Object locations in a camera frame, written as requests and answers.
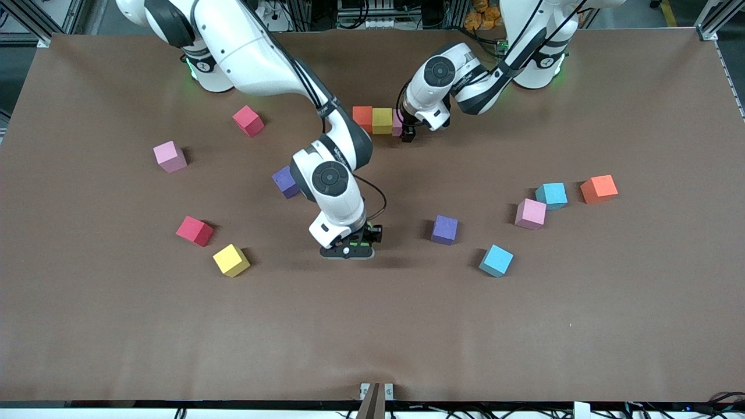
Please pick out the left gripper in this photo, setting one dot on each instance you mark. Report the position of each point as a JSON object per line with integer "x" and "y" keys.
{"x": 408, "y": 133}

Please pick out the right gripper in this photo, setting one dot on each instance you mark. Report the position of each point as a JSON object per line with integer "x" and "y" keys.
{"x": 370, "y": 234}

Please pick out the pink foam cube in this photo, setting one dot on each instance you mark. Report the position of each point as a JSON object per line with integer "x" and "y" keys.
{"x": 531, "y": 214}
{"x": 170, "y": 157}
{"x": 397, "y": 123}

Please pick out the green foam cube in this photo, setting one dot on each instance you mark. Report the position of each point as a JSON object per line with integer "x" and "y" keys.
{"x": 358, "y": 240}

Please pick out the yellow foam cube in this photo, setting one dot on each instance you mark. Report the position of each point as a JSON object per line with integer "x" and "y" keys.
{"x": 231, "y": 260}
{"x": 382, "y": 121}

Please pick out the orange foam cube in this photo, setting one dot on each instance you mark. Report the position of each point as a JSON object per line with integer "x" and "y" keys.
{"x": 599, "y": 188}
{"x": 362, "y": 115}

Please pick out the purple foam cube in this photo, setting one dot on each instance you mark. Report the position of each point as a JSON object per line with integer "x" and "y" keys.
{"x": 283, "y": 181}
{"x": 444, "y": 230}

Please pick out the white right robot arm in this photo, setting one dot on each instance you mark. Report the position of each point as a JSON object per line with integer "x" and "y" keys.
{"x": 250, "y": 58}

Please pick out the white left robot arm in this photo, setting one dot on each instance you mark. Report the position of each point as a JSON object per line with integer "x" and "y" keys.
{"x": 483, "y": 87}

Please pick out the brown paper table cover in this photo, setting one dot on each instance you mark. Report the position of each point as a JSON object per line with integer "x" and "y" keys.
{"x": 372, "y": 326}

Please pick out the white power strip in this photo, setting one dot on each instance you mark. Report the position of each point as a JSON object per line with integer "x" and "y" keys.
{"x": 366, "y": 23}
{"x": 280, "y": 23}

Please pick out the blue foam cube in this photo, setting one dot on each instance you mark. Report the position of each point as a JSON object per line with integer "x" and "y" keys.
{"x": 551, "y": 195}
{"x": 496, "y": 260}

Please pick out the bag of orange items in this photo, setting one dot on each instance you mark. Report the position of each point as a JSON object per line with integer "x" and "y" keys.
{"x": 480, "y": 14}

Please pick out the red foam cube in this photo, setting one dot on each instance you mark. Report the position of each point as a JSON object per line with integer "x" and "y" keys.
{"x": 248, "y": 121}
{"x": 195, "y": 231}

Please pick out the black right camera mount bracket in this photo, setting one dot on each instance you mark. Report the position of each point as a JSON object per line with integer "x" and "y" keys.
{"x": 334, "y": 252}

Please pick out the metal table clamp bracket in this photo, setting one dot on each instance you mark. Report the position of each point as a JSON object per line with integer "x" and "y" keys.
{"x": 377, "y": 398}

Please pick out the aluminium frame profile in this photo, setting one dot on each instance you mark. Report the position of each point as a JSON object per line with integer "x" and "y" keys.
{"x": 719, "y": 17}
{"x": 42, "y": 41}

